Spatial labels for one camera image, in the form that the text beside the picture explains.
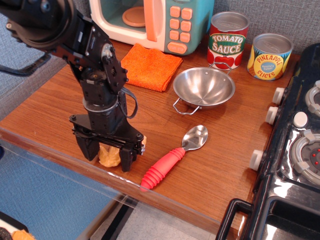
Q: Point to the toy chicken wing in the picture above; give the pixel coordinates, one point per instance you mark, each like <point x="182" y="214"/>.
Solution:
<point x="109" y="156"/>

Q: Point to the clear acrylic table guard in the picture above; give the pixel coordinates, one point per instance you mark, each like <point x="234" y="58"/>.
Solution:
<point x="175" y="199"/>

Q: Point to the toy microwave teal and pink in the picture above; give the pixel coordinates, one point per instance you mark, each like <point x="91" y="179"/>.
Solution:
<point x="171" y="26"/>

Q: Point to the tomato sauce can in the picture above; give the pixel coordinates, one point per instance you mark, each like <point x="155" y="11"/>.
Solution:
<point x="227" y="38"/>

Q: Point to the orange red cloth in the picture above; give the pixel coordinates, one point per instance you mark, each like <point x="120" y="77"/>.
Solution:
<point x="150" y="68"/>

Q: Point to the black toy stove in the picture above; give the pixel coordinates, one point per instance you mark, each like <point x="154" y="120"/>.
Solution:
<point x="286" y="193"/>

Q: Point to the spoon with red handle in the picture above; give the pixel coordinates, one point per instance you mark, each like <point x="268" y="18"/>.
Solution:
<point x="194" y="139"/>

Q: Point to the orange object at bottom left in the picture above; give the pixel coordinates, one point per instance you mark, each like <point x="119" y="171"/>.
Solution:
<point x="22" y="235"/>

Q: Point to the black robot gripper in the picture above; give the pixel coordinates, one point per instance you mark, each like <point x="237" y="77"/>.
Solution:
<point x="108" y="126"/>

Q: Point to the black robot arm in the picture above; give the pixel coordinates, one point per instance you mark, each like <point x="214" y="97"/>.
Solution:
<point x="58" y="29"/>

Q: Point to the small steel bowl with handles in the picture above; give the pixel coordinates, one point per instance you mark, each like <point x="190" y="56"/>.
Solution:
<point x="203" y="88"/>

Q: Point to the pineapple slices can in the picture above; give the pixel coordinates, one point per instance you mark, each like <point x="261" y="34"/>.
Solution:
<point x="269" y="56"/>

